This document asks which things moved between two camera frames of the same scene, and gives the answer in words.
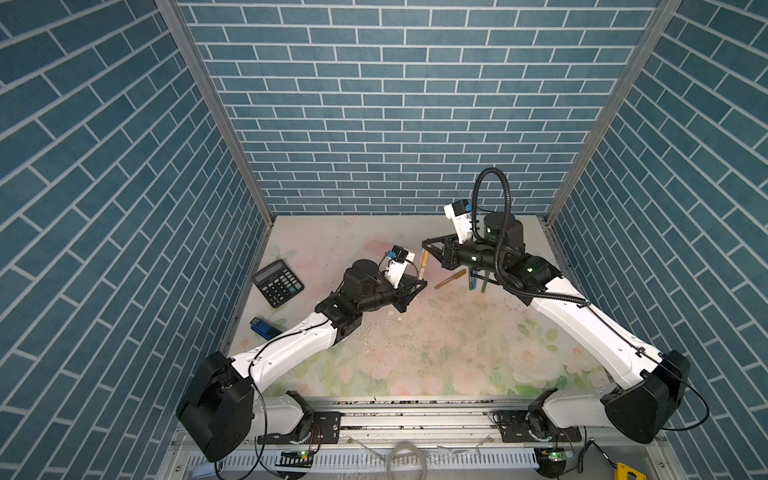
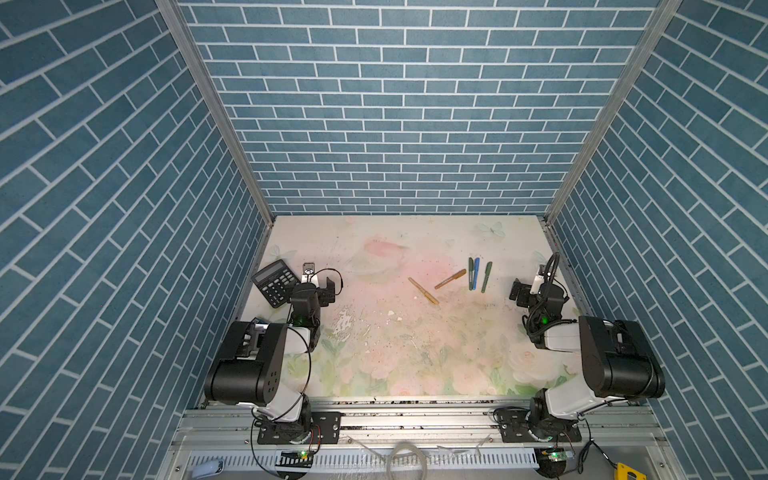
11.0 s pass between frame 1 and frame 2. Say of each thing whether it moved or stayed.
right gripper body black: moved
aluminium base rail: stayed
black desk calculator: stayed
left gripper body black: moved
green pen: stayed
